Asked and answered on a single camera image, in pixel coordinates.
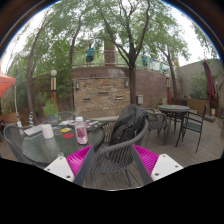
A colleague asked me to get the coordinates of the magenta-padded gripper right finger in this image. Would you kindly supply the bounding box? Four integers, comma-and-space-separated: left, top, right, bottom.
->
130, 144, 184, 186

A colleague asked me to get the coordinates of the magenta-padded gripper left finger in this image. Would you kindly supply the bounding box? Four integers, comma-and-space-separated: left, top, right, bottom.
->
44, 135, 105, 187

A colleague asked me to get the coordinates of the pink drink bottle white cap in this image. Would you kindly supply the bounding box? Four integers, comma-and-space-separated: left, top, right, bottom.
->
73, 116, 89, 146

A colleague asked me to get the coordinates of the flat round red coaster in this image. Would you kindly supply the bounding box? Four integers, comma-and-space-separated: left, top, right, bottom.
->
62, 132, 76, 140

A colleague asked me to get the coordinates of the white cup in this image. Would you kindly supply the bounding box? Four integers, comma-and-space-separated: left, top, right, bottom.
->
41, 123, 55, 140

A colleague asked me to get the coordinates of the white booklet with stickers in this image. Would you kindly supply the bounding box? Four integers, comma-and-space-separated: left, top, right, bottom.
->
58, 119, 75, 127

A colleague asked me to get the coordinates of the grey mesh patio chair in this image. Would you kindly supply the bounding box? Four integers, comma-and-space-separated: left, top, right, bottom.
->
3, 123, 44, 166
56, 110, 76, 122
87, 115, 152, 188
143, 108, 170, 141

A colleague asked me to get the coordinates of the silver laptop with stickers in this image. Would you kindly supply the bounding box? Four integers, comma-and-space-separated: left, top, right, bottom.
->
23, 124, 44, 137

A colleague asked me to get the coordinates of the black patio chair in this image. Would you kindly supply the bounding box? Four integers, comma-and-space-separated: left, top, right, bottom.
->
175, 104, 208, 153

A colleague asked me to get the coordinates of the blue yellow striped bollard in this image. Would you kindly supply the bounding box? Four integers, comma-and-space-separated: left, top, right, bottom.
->
28, 111, 35, 128

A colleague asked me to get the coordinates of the round grey patio table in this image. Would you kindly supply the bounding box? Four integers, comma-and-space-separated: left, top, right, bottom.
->
157, 104, 191, 146

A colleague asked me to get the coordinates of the green plant in blue pot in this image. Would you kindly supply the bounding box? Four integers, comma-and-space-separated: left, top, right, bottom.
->
42, 99, 60, 125

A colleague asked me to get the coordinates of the closed dark red umbrella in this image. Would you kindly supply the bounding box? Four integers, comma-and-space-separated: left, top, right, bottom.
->
203, 59, 217, 116

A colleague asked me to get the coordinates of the orange canopy tent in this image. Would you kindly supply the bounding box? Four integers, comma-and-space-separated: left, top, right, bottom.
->
0, 71, 17, 99

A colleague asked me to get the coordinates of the person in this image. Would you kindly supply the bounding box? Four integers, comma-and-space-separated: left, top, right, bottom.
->
149, 54, 157, 71
140, 51, 148, 69
85, 43, 96, 68

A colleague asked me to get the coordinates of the slim lamp post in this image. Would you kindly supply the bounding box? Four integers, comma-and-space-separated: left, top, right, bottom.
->
165, 73, 172, 105

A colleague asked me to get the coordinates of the globe-topped lamp post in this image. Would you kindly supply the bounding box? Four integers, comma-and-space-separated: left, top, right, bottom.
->
49, 69, 58, 106

